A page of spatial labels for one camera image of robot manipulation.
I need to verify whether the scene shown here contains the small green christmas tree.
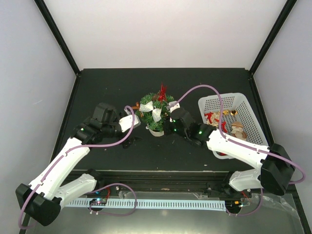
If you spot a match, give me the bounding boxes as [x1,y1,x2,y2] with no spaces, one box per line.
[134,93,174,137]

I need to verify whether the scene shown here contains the silver bow ornament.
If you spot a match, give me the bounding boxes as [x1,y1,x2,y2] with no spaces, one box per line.
[139,101,162,122]

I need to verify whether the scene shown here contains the red star ornament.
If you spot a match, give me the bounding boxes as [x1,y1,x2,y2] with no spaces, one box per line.
[157,83,167,103]

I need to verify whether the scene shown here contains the pine cone ornament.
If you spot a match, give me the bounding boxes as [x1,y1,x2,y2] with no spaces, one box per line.
[152,94,159,101]

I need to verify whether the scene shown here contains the orange ribbon bow ornament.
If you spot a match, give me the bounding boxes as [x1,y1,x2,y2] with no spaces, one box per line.
[132,102,140,111]

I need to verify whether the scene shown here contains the white plastic basket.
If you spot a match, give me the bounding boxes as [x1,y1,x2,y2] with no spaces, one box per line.
[198,93,268,146]

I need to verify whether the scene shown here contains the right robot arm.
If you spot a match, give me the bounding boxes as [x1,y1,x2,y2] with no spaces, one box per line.
[164,106,295,196]

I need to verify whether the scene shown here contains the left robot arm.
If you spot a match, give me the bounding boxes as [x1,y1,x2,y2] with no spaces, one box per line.
[16,103,140,230]

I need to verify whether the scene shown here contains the red reindeer ornament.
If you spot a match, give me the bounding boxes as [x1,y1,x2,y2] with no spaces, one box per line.
[204,112,214,123]

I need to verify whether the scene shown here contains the gold script word ornament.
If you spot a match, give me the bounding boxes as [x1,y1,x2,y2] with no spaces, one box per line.
[207,112,220,127]

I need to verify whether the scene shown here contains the red ribbon bow ornament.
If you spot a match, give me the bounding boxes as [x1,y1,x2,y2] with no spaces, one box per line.
[214,118,228,133]

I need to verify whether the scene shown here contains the gold bell ornament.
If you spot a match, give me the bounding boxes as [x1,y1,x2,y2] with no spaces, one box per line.
[223,110,238,116]

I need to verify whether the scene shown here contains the snowman figurine ornament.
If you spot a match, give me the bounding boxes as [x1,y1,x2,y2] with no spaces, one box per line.
[231,121,247,141]

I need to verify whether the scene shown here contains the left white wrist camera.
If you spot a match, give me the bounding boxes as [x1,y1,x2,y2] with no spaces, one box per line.
[118,115,141,133]

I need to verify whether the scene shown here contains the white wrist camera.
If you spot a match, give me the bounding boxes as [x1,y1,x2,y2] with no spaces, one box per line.
[166,101,180,115]
[118,115,141,133]

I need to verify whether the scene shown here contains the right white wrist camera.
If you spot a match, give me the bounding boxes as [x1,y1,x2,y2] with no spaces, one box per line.
[166,101,180,115]

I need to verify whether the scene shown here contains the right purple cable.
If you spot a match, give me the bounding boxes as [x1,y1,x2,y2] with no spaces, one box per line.
[169,84,307,217]

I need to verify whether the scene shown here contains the purple cable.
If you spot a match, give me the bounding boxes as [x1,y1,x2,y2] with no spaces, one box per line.
[18,105,138,230]
[169,84,307,217]

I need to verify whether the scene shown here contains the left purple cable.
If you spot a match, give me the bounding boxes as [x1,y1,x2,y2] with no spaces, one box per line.
[18,105,138,230]

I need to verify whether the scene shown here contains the white slotted cable duct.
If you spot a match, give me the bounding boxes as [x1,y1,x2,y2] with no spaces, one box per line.
[66,198,226,212]

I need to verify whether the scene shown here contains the black frame post left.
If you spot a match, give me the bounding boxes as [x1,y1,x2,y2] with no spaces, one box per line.
[34,0,81,76]

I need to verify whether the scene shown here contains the black frame post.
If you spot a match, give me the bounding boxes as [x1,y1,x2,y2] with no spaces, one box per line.
[34,0,81,76]
[249,0,297,76]

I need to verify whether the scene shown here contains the black frame post right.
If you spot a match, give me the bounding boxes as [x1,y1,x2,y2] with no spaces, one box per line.
[249,0,297,76]

